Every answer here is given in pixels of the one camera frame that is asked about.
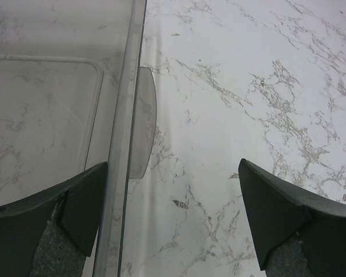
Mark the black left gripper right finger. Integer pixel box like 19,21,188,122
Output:
238,159,346,276

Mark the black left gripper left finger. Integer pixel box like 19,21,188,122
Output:
0,162,108,276

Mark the clear grey plastic bin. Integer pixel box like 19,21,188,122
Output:
0,1,156,276

